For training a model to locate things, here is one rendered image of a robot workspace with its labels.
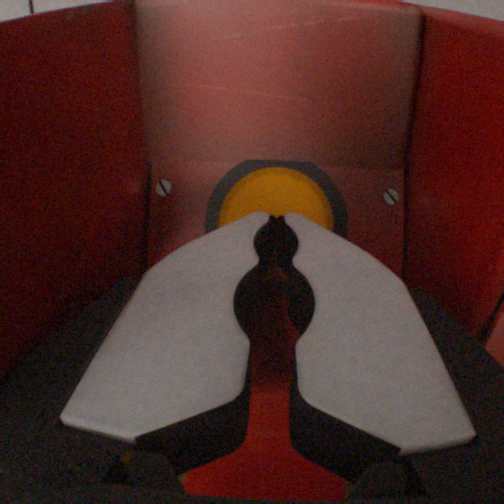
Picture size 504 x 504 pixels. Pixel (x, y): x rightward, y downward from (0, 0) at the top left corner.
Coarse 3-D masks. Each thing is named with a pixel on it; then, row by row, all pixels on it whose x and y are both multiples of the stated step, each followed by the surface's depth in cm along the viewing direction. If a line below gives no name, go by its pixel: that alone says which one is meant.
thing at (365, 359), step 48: (288, 240) 11; (336, 240) 10; (336, 288) 8; (384, 288) 8; (336, 336) 7; (384, 336) 7; (336, 384) 6; (384, 384) 6; (432, 384) 6; (336, 432) 6; (384, 432) 5; (432, 432) 5
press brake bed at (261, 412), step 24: (264, 408) 28; (288, 408) 27; (264, 432) 26; (288, 432) 26; (240, 456) 24; (264, 456) 24; (288, 456) 24; (192, 480) 23; (216, 480) 23; (240, 480) 23; (264, 480) 23; (288, 480) 23; (312, 480) 23; (336, 480) 23
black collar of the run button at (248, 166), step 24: (240, 168) 14; (264, 168) 14; (288, 168) 14; (312, 168) 14; (216, 192) 14; (336, 192) 14; (216, 216) 14; (336, 216) 14; (264, 288) 14; (288, 288) 14
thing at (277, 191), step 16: (256, 176) 14; (272, 176) 13; (288, 176) 13; (304, 176) 14; (240, 192) 13; (256, 192) 13; (272, 192) 13; (288, 192) 13; (304, 192) 13; (320, 192) 14; (224, 208) 14; (240, 208) 13; (256, 208) 13; (272, 208) 13; (288, 208) 13; (304, 208) 13; (320, 208) 13; (224, 224) 14; (320, 224) 13; (272, 272) 13
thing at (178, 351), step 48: (240, 240) 10; (144, 288) 8; (192, 288) 8; (240, 288) 9; (144, 336) 7; (192, 336) 7; (240, 336) 7; (96, 384) 6; (144, 384) 6; (192, 384) 6; (240, 384) 6; (96, 432) 5; (144, 432) 5; (192, 432) 6; (240, 432) 6
